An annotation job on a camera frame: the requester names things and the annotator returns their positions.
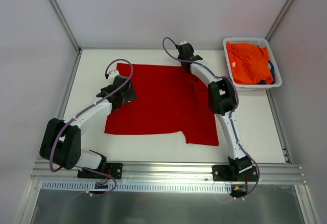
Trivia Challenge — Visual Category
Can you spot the red polo shirt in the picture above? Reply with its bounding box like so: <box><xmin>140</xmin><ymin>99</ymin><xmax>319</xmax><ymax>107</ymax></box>
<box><xmin>104</xmin><ymin>63</ymin><xmax>219</xmax><ymax>146</ymax></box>

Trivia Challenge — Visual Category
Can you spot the white slotted cable duct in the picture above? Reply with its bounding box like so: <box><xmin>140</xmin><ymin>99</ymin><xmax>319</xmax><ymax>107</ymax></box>
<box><xmin>41</xmin><ymin>180</ymin><xmax>232</xmax><ymax>194</ymax></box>

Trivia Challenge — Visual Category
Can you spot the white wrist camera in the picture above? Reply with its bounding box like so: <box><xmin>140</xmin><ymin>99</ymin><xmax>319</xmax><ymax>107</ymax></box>
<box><xmin>105</xmin><ymin>70</ymin><xmax>119</xmax><ymax>80</ymax></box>
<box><xmin>178</xmin><ymin>40</ymin><xmax>187</xmax><ymax>46</ymax></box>

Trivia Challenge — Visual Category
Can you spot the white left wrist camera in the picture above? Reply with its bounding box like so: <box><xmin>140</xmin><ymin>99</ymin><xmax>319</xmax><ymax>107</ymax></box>
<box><xmin>105</xmin><ymin>70</ymin><xmax>119</xmax><ymax>80</ymax></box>

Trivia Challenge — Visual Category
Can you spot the aluminium frame post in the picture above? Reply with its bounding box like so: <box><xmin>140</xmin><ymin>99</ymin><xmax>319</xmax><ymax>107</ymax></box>
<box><xmin>265</xmin><ymin>0</ymin><xmax>295</xmax><ymax>41</ymax></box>
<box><xmin>48</xmin><ymin>0</ymin><xmax>81</xmax><ymax>54</ymax></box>

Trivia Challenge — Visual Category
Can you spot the blue t shirt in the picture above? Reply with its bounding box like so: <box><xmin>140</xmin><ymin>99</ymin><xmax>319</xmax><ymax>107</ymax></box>
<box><xmin>258</xmin><ymin>60</ymin><xmax>276</xmax><ymax>85</ymax></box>

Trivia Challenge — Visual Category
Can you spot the aluminium frame post left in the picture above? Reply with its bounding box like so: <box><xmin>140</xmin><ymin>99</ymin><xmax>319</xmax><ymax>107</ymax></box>
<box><xmin>48</xmin><ymin>0</ymin><xmax>81</xmax><ymax>54</ymax></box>

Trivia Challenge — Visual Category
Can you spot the white plastic laundry basket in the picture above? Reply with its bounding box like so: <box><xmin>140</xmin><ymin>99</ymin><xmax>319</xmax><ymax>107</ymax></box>
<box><xmin>223</xmin><ymin>37</ymin><xmax>282</xmax><ymax>91</ymax></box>

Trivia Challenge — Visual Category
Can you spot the orange t shirt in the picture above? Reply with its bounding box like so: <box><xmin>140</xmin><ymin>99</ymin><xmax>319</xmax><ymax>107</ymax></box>
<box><xmin>226</xmin><ymin>42</ymin><xmax>272</xmax><ymax>85</ymax></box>

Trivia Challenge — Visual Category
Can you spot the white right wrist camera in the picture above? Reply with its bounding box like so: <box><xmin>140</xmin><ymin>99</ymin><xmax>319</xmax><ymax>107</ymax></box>
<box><xmin>178</xmin><ymin>40</ymin><xmax>187</xmax><ymax>46</ymax></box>

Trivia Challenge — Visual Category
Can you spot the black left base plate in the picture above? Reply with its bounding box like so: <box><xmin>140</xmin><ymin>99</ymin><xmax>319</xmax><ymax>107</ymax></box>
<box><xmin>77</xmin><ymin>162</ymin><xmax>123</xmax><ymax>180</ymax></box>

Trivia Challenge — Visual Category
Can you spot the aluminium frame post right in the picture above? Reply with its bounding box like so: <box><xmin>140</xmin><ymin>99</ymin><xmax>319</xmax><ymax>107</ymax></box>
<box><xmin>265</xmin><ymin>0</ymin><xmax>295</xmax><ymax>41</ymax></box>

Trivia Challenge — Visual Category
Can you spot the aluminium mounting rail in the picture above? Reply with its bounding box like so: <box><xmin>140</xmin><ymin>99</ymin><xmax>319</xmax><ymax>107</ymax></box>
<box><xmin>31</xmin><ymin>160</ymin><xmax>308</xmax><ymax>185</ymax></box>

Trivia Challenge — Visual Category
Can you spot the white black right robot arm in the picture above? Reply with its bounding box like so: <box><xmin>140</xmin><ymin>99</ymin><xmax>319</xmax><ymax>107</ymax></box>
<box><xmin>175</xmin><ymin>41</ymin><xmax>252</xmax><ymax>181</ymax></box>

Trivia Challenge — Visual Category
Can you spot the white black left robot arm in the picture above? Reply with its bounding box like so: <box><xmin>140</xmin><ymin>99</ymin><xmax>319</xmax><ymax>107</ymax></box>
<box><xmin>39</xmin><ymin>75</ymin><xmax>136</xmax><ymax>178</ymax></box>

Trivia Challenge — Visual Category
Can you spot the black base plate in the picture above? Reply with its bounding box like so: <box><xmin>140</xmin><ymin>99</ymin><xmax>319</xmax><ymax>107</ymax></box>
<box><xmin>212</xmin><ymin>165</ymin><xmax>258</xmax><ymax>182</ymax></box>
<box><xmin>77</xmin><ymin>162</ymin><xmax>123</xmax><ymax>180</ymax></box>

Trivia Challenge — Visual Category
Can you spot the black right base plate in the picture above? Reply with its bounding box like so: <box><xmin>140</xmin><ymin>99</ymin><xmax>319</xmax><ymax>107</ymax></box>
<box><xmin>212</xmin><ymin>165</ymin><xmax>258</xmax><ymax>182</ymax></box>

